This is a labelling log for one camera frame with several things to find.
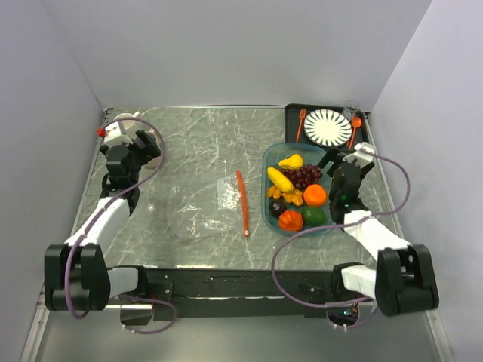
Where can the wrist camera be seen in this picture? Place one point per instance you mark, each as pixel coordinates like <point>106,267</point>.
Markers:
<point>113,135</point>
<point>361,155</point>

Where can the teal transparent food tray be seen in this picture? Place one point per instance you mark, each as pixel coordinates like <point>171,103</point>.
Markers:
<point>294,188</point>

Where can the yellow corn cob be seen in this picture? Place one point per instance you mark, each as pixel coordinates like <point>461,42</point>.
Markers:
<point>280,180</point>

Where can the white mug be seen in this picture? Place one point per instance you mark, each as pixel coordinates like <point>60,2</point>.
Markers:
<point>128,120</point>

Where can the white striped plate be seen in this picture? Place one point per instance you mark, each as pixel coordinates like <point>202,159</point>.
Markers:
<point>327,128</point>

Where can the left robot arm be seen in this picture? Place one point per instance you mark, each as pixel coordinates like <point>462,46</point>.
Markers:
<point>76,276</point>

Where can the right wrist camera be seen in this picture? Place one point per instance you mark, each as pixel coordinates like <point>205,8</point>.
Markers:
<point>361,155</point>

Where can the orange plastic fork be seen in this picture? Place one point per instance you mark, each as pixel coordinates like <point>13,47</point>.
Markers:
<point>302,116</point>

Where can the beige mug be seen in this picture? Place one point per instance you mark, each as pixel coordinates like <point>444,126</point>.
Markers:
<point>152,163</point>

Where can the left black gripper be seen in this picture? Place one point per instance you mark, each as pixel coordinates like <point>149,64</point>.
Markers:
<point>149,151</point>

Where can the red grape bunch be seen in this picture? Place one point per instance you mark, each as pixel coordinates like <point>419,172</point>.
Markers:
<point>304,176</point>

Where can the green avocado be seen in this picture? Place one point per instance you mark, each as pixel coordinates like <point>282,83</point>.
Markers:
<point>313,216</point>

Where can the clear drinking glass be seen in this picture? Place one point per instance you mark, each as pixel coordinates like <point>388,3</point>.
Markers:
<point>350,109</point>

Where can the orange tangerine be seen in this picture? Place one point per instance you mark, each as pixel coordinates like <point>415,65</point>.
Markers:
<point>315,195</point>

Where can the orange dried fruit pieces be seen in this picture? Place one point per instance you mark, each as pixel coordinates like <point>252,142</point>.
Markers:
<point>295,198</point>

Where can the small orange pumpkin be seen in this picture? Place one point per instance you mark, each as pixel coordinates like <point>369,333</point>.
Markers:
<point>291,221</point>

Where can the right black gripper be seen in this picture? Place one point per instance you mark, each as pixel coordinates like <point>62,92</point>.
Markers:
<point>333,155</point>

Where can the orange plastic spoon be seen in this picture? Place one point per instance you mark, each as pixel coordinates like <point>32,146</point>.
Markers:
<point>356,124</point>

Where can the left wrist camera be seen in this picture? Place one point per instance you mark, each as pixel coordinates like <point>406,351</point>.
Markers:
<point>113,135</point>

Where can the clear zip top bag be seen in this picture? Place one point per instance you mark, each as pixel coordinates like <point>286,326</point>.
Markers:
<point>205,207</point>

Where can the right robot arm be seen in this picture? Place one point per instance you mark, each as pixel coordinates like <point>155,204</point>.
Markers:
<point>404,280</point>

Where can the black base frame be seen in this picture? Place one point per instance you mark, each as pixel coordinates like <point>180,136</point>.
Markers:
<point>161,294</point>

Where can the yellow bumpy fruit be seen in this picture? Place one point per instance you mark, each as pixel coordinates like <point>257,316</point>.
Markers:
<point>294,162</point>

